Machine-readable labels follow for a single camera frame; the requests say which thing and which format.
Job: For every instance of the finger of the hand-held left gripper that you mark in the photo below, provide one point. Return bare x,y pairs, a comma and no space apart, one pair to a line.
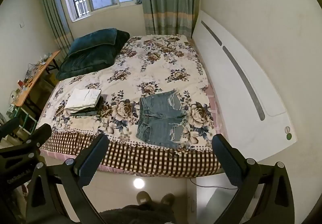
37,134
10,124

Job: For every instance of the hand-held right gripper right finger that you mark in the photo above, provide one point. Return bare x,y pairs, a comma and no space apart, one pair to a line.
226,161

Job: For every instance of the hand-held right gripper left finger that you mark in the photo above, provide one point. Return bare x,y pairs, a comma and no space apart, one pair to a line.
92,157

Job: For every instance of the blue denim shorts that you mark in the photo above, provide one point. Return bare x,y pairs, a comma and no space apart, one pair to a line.
157,119

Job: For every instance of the dark folded pants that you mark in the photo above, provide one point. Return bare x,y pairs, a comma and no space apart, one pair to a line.
96,108

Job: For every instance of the white folded pants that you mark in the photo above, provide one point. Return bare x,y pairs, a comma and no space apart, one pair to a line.
81,99

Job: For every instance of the white floor box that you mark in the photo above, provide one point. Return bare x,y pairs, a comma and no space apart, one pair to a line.
218,203

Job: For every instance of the wooden desk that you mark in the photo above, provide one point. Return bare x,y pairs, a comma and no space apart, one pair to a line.
35,80

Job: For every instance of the clutter of small desk things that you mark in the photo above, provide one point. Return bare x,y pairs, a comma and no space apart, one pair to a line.
27,75

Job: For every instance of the brown checkered blanket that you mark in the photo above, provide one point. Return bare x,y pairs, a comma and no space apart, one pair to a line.
151,161

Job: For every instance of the pink mattress cover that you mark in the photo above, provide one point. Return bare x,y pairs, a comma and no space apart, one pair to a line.
213,103

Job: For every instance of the person's left shoe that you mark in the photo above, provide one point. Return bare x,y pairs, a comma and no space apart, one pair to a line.
142,197

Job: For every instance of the person's shoe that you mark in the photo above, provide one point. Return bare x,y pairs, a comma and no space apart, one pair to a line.
142,197
168,199

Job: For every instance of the round green sticker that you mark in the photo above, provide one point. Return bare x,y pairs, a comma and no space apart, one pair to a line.
289,136

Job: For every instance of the white bed headboard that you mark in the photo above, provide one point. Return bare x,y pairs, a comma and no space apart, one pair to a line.
234,93

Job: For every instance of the person's right shoe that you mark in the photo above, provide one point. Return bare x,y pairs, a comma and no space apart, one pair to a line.
168,199

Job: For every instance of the person's dark trouser legs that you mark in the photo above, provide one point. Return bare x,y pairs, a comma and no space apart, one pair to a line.
138,216

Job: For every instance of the dark teal folded quilt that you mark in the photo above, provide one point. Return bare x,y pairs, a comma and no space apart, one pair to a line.
85,64

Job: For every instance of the dark teal pillow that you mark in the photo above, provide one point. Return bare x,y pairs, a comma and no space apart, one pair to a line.
91,41

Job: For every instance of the floral bed sheet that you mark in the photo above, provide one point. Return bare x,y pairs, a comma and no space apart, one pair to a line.
151,63

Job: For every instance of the white frame rack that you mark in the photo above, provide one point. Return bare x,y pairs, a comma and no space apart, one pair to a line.
25,117

